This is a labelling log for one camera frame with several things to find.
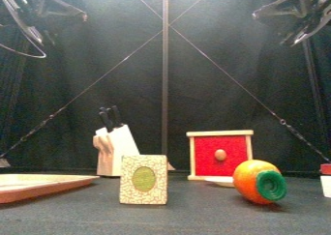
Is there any orange toy carrot green end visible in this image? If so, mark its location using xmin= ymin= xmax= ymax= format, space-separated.
xmin=232 ymin=159 xmax=289 ymax=205

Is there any diagonal steel brace wire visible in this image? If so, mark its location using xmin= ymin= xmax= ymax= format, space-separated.
xmin=0 ymin=0 xmax=218 ymax=159

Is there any dark frame post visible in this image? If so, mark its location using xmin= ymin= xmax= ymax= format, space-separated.
xmin=302 ymin=38 xmax=329 ymax=146

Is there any diagonal brace wire with turnbuckle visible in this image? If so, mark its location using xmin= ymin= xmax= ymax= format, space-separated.
xmin=126 ymin=0 xmax=331 ymax=164

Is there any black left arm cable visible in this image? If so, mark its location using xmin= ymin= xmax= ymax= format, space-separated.
xmin=0 ymin=43 xmax=49 ymax=60

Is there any cream patterned box green oval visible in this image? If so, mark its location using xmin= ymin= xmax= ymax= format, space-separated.
xmin=118 ymin=154 xmax=170 ymax=206

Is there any vertical grey frame pole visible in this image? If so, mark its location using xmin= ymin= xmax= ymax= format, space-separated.
xmin=161 ymin=0 xmax=171 ymax=156

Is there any black handled toy knife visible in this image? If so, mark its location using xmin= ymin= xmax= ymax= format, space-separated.
xmin=110 ymin=104 xmax=126 ymax=129
xmin=99 ymin=106 xmax=115 ymax=133

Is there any white wooden knife block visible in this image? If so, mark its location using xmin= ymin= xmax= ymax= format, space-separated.
xmin=93 ymin=124 xmax=177 ymax=177

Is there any pink flat tray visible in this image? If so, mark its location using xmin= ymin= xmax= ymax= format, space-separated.
xmin=0 ymin=173 xmax=102 ymax=205

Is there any red white striped box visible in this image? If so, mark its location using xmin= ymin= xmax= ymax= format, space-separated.
xmin=320 ymin=162 xmax=331 ymax=199

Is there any wooden box with red drawer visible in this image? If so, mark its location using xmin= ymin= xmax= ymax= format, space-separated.
xmin=186 ymin=129 xmax=256 ymax=182

